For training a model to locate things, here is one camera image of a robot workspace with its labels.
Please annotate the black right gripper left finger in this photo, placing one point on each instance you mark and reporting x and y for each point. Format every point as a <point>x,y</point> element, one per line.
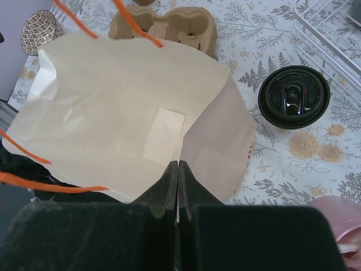
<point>97,236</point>

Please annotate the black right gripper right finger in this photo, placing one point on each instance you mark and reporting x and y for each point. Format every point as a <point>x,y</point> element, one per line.
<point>214,236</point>

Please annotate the printed kraft paper bag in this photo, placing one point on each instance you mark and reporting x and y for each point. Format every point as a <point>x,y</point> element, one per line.
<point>110,113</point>

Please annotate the black plastic cup lid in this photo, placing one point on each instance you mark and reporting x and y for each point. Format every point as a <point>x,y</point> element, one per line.
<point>293,97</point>

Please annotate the floral paper table mat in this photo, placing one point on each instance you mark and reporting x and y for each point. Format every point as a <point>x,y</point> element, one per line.
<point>253,40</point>

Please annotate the pink straw holder cup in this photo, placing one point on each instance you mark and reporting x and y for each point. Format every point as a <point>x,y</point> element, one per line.
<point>343,217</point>

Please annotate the stacked brown pulp cup carriers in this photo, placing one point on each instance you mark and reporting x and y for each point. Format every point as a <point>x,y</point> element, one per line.
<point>191,26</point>

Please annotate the patterned ceramic bowl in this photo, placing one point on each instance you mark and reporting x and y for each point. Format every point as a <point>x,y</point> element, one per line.
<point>39,29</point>

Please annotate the stack of brown paper cups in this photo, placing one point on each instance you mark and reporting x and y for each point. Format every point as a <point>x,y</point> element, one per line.
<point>146,3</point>

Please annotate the dark teal ceramic cup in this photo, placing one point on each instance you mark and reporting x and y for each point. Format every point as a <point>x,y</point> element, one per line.
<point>356,8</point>

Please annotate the white wire dish rack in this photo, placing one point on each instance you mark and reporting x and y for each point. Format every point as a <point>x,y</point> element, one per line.
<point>330,28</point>

